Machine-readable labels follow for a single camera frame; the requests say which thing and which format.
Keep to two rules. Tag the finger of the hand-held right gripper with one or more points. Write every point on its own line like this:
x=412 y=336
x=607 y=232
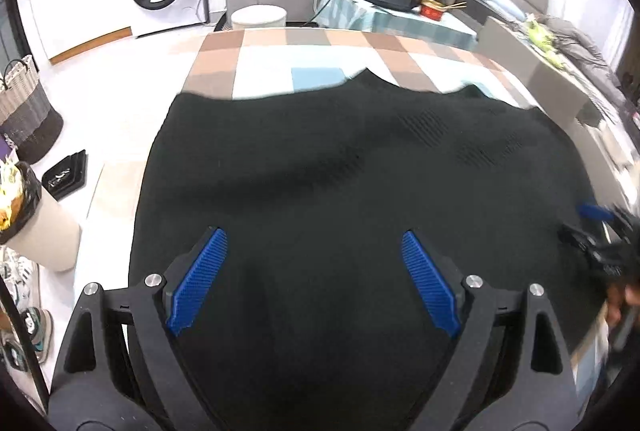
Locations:
x=597 y=212
x=582 y=241

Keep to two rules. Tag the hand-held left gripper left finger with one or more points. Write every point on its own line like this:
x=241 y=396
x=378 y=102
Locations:
x=197 y=281

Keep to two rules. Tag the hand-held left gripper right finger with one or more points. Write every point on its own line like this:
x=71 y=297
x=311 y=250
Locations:
x=432 y=283

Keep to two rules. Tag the black knit sweater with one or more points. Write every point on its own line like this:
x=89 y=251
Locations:
x=325 y=171

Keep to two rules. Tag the person's right hand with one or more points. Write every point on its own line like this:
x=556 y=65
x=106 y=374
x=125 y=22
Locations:
x=617 y=301

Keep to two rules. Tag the grey partition counter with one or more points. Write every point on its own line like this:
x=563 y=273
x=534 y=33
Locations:
x=550 y=96

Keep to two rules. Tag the cream trash bin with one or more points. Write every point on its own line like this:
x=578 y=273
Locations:
x=50 y=236

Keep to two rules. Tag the grey bedding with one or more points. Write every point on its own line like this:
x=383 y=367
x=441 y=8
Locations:
x=585 y=56

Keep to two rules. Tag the black floor tray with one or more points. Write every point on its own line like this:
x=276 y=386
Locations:
x=65 y=176

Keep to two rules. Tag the green white sneaker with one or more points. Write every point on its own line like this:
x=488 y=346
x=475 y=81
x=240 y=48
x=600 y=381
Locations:
x=32 y=331

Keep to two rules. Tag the green toy figure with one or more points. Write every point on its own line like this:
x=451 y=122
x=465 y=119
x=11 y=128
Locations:
x=542 y=38

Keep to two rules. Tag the black stand pole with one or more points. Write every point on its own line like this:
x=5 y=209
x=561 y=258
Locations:
x=25 y=351

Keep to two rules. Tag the purple bag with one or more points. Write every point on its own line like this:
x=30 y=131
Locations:
x=6 y=151

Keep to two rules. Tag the woven laundry basket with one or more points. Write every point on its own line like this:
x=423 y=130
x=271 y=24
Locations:
x=27 y=116

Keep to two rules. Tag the plaid table blanket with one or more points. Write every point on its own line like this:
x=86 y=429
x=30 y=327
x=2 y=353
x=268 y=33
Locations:
x=300 y=61

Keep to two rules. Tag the red bowl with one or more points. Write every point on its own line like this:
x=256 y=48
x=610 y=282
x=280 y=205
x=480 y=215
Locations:
x=432 y=10

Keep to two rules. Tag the teal checked tablecloth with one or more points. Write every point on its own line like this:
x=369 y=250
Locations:
x=390 y=23

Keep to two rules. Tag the white round stool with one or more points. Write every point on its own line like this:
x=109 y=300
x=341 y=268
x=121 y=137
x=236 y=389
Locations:
x=259 y=17

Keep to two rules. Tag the white lower kitchen cabinets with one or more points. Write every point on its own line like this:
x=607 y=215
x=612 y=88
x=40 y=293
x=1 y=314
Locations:
x=75 y=11

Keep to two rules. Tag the dark glass door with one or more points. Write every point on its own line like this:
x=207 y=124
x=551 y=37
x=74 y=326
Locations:
x=10 y=31

